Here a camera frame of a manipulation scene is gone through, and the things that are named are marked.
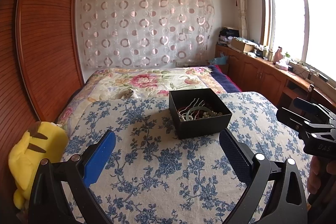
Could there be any open cardboard box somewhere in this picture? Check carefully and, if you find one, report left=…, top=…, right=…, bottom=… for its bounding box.
left=230, top=37, right=255, bottom=54

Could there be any blue floral bedsheet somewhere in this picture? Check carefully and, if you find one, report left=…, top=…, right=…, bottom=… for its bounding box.
left=61, top=91, right=316, bottom=224

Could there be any yellow plush toy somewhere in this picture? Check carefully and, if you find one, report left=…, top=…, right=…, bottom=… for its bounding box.
left=8, top=121, right=69, bottom=210

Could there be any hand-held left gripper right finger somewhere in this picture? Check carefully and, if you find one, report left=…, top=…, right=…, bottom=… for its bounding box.
left=219, top=128, right=308, bottom=224

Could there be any dark blue blanket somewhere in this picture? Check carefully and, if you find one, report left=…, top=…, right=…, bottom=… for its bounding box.
left=208, top=64, right=242, bottom=95

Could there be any circle-patterned wall curtain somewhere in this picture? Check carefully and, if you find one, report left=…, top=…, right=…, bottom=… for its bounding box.
left=76, top=0, right=215, bottom=69

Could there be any pearl bead necklace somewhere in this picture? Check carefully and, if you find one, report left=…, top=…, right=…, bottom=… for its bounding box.
left=202, top=111, right=224, bottom=119

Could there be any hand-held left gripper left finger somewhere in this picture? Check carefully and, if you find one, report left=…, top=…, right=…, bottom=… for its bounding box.
left=28, top=130, right=117, bottom=224

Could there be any green jade bangle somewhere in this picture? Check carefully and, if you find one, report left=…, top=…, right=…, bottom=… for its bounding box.
left=183, top=107, right=211, bottom=121

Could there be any silver ornate hair comb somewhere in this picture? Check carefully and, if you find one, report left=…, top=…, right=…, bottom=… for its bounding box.
left=181, top=99, right=207, bottom=120

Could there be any cream patterned window curtain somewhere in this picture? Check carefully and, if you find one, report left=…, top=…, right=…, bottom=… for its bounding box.
left=231, top=0, right=249, bottom=40

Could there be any pink figurine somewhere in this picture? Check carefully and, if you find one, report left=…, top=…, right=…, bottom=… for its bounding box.
left=274, top=47, right=285, bottom=63

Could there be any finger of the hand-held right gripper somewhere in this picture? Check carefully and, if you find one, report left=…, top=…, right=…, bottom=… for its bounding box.
left=293, top=97, right=336, bottom=123
left=276, top=107, right=320, bottom=136

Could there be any wooden-framed window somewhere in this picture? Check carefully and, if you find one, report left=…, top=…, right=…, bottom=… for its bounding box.
left=258, top=0, right=336, bottom=77

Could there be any pink floral quilt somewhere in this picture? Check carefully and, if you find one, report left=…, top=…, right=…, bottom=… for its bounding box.
left=57, top=67, right=229, bottom=130

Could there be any pile of dark clutter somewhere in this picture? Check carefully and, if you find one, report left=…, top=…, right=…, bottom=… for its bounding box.
left=219, top=27, right=240, bottom=44

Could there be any teal plastic bag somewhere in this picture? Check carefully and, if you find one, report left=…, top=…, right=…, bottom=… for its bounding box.
left=214, top=54, right=228, bottom=66

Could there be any black square jewelry box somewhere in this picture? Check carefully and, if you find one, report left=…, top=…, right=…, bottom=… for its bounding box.
left=168, top=88, right=233, bottom=140

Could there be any white power strip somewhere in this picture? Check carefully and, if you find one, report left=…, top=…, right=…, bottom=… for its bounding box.
left=288, top=60, right=329, bottom=83

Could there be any long wooden cabinet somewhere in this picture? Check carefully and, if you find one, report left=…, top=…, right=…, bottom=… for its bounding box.
left=215, top=44, right=316, bottom=109

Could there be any person's right hand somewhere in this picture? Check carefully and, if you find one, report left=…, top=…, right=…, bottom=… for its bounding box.
left=307, top=155, right=336, bottom=195

